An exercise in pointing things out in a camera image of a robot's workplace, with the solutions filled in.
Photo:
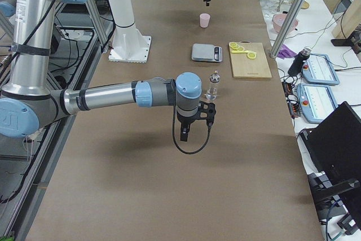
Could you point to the pink plastic cup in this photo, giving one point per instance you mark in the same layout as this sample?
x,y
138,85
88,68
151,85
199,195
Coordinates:
x,y
204,19

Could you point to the glass sauce dispenser bottle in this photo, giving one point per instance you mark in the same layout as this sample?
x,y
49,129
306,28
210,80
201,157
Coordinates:
x,y
214,80

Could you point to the digital kitchen scale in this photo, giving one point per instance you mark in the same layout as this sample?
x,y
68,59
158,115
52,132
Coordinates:
x,y
206,53

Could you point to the yellow plastic knife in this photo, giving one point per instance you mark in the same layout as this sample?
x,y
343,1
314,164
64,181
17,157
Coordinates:
x,y
243,52

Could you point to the pink bowl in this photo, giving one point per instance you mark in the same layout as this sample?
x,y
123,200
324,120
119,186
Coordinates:
x,y
278,21

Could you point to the lemon slice front single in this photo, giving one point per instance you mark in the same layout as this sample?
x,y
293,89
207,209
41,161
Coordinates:
x,y
251,55

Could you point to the bamboo cutting board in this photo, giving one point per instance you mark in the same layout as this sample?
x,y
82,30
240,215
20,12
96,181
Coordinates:
x,y
243,67

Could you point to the purple cloth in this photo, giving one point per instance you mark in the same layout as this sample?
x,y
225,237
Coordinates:
x,y
286,52

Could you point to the black water bottle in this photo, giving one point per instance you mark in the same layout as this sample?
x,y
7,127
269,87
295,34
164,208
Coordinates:
x,y
299,60

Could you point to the far teach pendant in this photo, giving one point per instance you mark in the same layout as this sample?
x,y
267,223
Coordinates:
x,y
317,69

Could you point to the teach pendant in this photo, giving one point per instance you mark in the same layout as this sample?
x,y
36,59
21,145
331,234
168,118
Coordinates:
x,y
317,102
317,69

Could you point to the near teach pendant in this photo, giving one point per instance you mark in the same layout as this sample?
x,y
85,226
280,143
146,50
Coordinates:
x,y
317,102

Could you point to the black monitor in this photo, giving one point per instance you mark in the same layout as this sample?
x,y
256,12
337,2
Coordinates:
x,y
334,147

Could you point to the gripper camera mount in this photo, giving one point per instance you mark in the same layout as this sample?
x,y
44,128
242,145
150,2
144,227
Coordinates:
x,y
206,111

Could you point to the white metal mount base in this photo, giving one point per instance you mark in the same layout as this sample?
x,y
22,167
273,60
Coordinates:
x,y
128,44

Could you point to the aluminium frame post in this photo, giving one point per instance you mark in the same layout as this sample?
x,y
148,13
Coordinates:
x,y
288,22

